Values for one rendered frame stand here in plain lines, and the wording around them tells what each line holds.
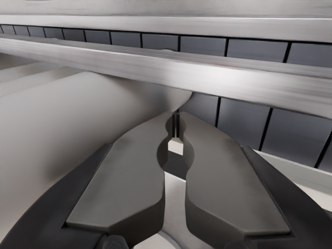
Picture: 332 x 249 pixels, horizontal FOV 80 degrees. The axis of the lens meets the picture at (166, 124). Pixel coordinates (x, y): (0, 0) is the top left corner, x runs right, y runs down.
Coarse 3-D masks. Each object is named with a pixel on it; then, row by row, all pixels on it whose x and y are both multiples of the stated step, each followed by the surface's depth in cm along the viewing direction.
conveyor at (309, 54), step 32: (0, 32) 31; (32, 32) 26; (64, 32) 23; (96, 32) 20; (128, 32) 18; (320, 64) 12; (192, 96) 17; (224, 128) 17; (256, 128) 16; (288, 128) 14; (320, 128) 13; (320, 160) 14
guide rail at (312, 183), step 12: (168, 144) 17; (180, 144) 16; (264, 156) 14; (276, 168) 13; (288, 168) 13; (300, 168) 13; (300, 180) 12; (312, 180) 12; (324, 180) 12; (312, 192) 12; (324, 192) 12; (324, 204) 12
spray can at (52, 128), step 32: (0, 96) 8; (32, 96) 8; (64, 96) 8; (96, 96) 9; (128, 96) 11; (160, 96) 13; (0, 128) 7; (32, 128) 7; (64, 128) 8; (96, 128) 9; (128, 128) 11; (0, 160) 6; (32, 160) 7; (64, 160) 8; (0, 192) 6; (32, 192) 7; (0, 224) 6
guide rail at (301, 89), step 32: (64, 64) 12; (96, 64) 10; (128, 64) 9; (160, 64) 8; (192, 64) 7; (224, 64) 7; (256, 64) 7; (288, 64) 7; (224, 96) 7; (256, 96) 7; (288, 96) 6; (320, 96) 6
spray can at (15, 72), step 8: (32, 64) 17; (40, 64) 18; (48, 64) 18; (56, 64) 18; (0, 72) 15; (8, 72) 16; (16, 72) 16; (24, 72) 16; (32, 72) 16; (40, 72) 17; (0, 80) 15; (8, 80) 15
